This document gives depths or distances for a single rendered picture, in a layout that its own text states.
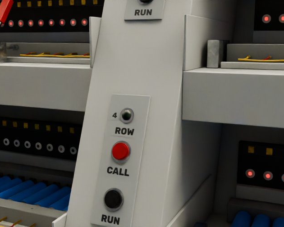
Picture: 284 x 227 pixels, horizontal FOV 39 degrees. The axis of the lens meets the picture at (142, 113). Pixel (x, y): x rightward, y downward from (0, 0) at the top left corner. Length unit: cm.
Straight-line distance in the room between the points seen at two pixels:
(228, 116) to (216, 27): 14
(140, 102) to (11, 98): 16
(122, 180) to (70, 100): 11
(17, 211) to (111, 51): 21
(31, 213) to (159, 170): 18
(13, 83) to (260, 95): 26
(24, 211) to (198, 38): 27
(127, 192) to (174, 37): 15
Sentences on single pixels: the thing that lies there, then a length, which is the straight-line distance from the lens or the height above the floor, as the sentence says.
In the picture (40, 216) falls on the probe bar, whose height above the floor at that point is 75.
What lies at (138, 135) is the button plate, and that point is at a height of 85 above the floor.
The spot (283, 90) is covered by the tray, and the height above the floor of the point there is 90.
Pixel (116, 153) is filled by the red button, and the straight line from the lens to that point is 37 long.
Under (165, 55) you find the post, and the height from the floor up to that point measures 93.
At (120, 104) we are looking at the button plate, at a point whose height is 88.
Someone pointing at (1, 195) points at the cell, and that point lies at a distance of 54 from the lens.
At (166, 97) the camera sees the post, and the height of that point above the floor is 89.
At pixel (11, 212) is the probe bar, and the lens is 49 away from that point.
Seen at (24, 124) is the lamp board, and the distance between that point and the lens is 63.
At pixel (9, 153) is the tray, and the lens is 66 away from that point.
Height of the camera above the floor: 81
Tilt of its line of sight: 9 degrees up
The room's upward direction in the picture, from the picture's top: 9 degrees clockwise
